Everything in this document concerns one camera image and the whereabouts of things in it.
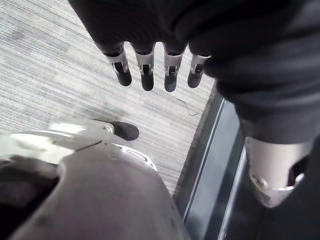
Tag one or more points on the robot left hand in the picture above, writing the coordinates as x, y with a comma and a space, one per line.
225, 37

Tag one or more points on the thin loose thread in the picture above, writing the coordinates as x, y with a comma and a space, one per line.
188, 108

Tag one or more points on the dark robot foot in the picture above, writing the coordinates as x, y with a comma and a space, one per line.
126, 130

